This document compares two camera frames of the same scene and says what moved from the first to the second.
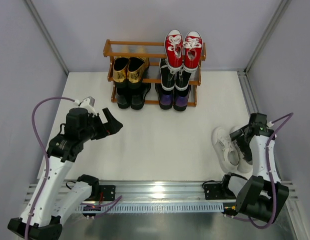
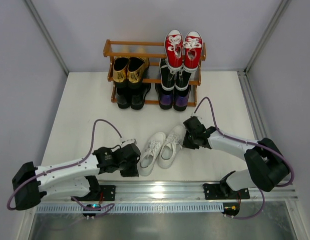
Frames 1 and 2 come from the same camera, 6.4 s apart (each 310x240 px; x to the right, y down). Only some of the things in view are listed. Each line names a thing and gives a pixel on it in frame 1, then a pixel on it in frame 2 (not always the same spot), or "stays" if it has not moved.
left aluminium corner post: [47, 35] stays
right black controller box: [230, 209] stays
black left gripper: [101, 126] → [134, 161]
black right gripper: [244, 136] → [188, 135]
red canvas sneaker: [174, 45] stays
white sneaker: [226, 150] → [155, 144]
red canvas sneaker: [193, 44] stays
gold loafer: [119, 67] stays
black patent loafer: [137, 93] stays
